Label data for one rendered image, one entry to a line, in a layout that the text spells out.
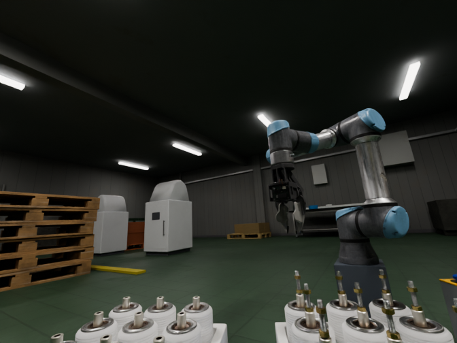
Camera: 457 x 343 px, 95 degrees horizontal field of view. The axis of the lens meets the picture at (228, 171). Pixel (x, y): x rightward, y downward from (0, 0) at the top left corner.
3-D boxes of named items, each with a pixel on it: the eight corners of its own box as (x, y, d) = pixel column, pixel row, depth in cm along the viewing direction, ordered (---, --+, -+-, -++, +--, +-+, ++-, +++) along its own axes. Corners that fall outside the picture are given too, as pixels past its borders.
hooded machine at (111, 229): (83, 256, 447) (89, 196, 478) (110, 252, 498) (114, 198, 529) (100, 256, 416) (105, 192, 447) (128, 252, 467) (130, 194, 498)
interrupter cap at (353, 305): (366, 309, 56) (365, 307, 57) (341, 313, 55) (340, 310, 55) (346, 300, 64) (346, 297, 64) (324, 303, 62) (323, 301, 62)
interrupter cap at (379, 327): (368, 318, 52) (367, 314, 52) (394, 333, 45) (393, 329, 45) (339, 320, 51) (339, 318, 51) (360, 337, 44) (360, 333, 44)
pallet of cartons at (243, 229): (271, 236, 698) (270, 222, 709) (261, 238, 626) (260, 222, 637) (239, 237, 760) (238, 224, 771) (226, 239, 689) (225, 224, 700)
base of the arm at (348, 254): (340, 258, 101) (336, 237, 104) (378, 259, 94) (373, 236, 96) (337, 264, 89) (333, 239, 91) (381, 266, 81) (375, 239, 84)
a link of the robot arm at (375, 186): (375, 237, 91) (352, 122, 104) (417, 238, 78) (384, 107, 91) (358, 238, 86) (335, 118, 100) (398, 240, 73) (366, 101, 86)
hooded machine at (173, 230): (171, 250, 462) (171, 185, 496) (194, 250, 428) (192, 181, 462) (141, 255, 400) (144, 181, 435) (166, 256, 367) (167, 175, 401)
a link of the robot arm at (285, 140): (295, 120, 71) (275, 116, 68) (300, 150, 69) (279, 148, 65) (281, 130, 78) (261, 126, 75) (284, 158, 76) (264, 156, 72)
